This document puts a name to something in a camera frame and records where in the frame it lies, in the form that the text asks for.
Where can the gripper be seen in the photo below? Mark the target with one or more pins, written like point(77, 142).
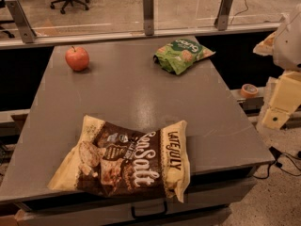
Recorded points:
point(290, 44)

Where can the red apple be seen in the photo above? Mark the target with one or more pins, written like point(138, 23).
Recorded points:
point(77, 58)

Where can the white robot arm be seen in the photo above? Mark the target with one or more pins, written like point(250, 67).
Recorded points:
point(284, 45)

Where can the orange tape roll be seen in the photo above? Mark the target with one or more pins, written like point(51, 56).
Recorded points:
point(249, 91)

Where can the green snack bag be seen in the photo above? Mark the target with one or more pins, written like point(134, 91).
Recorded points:
point(180, 54)

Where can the brown Sea Salt chip bag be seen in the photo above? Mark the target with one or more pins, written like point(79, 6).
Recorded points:
point(114, 161)

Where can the metal railing bar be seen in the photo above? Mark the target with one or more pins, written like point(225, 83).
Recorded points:
point(161, 33)

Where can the right metal railing bracket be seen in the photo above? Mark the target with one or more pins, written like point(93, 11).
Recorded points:
point(222, 19)

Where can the metal railing bracket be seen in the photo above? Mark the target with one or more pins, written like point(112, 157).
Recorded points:
point(222, 19)
point(148, 15)
point(25, 30)

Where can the middle metal railing bracket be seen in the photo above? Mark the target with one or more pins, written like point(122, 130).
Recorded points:
point(148, 15)

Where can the black drawer handle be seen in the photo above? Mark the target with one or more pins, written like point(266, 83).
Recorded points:
point(140, 212)

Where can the left metal railing bracket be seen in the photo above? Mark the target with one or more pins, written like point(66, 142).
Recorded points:
point(25, 30)

